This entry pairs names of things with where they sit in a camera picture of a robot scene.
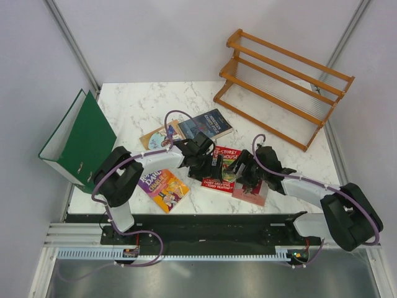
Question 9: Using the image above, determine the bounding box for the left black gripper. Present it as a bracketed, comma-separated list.
[189, 152, 223, 184]

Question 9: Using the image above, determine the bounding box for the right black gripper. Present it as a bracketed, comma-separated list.
[223, 150, 268, 189]

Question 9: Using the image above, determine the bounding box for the red Treehouse book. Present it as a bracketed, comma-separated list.
[201, 145, 241, 194]

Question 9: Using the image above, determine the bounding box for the pink red Shakespeare Story book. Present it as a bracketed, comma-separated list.
[232, 182, 269, 207]

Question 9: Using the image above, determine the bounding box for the purple orange Roald Dahl book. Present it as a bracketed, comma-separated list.
[138, 169, 190, 214]

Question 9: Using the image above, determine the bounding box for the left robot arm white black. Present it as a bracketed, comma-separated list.
[91, 132, 223, 244]

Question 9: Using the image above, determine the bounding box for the dark blue Nineteen Eighty-Four book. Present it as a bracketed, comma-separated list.
[178, 109, 233, 140]

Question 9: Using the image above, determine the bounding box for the tan illustrated book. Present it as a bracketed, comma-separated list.
[140, 120, 185, 150]

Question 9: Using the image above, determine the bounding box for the orange wooden shelf rack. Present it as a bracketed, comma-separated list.
[213, 29, 355, 151]

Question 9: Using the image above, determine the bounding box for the green lever arch file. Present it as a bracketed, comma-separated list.
[38, 90, 117, 194]

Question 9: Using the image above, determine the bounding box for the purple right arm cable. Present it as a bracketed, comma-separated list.
[251, 133, 381, 269]

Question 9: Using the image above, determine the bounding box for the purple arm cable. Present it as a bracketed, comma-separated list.
[251, 133, 381, 269]
[55, 110, 193, 282]

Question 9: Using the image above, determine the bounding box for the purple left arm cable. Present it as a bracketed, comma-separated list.
[55, 110, 193, 282]

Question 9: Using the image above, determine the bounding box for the white slotted cable duct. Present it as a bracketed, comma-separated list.
[56, 248, 291, 261]

